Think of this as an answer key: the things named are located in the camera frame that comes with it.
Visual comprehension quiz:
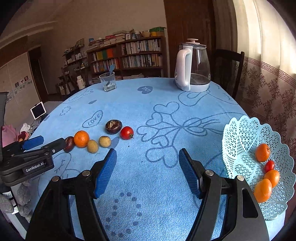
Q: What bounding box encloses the blue plastic spoon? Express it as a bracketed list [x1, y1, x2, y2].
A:
[107, 64, 115, 84]

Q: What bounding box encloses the dark red date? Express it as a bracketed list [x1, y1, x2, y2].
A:
[63, 136, 75, 153]

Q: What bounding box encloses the brown wooden door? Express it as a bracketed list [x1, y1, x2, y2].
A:
[164, 0, 216, 79]

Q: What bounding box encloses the dark wooden display rack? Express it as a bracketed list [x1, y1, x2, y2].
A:
[60, 39, 90, 95]

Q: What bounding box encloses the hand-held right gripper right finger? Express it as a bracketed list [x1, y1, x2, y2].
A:
[179, 148, 270, 241]

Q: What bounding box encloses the blue printed tablecloth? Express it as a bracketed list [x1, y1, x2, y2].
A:
[22, 77, 286, 241]

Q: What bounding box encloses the clear drinking glass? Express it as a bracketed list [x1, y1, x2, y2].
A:
[99, 72, 117, 92]

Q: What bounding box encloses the white wardrobe with stickers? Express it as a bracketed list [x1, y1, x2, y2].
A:
[0, 52, 35, 126]

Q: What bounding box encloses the dark wooden chair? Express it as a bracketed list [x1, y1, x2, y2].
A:
[211, 49, 245, 100]

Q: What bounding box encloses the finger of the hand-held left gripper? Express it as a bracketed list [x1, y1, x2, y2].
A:
[3, 136, 44, 153]
[40, 138, 67, 160]

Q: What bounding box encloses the red tomato with stem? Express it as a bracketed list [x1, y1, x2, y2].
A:
[120, 126, 134, 140]

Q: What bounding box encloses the tan longan fruit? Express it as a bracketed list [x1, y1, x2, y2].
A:
[99, 136, 111, 148]
[87, 140, 99, 153]

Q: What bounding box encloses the patterned beige curtain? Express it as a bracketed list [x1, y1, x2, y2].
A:
[231, 0, 296, 158]

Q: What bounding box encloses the grey fuzzy cloth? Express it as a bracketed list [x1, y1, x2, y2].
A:
[0, 178, 34, 223]

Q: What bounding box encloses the small red cherry tomato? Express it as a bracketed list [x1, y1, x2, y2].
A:
[264, 160, 275, 173]

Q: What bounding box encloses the smooth oval orange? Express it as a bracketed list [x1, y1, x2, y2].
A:
[264, 170, 280, 188]
[254, 178, 273, 203]

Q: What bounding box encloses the light blue lattice basket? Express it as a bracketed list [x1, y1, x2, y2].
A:
[222, 116, 296, 220]

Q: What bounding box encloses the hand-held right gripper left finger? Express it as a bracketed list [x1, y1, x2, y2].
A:
[25, 148, 117, 241]

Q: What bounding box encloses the glass kettle with white handle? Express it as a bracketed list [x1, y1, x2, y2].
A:
[174, 39, 211, 93]

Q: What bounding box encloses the white tablet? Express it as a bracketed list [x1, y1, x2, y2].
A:
[31, 101, 47, 120]

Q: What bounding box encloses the wooden bookshelf with books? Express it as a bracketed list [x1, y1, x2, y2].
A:
[87, 28, 166, 81]

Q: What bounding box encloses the pink cloth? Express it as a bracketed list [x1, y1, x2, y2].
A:
[2, 124, 21, 149]

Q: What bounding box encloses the orange tangerine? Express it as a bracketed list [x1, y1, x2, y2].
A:
[74, 130, 90, 148]
[255, 143, 271, 162]

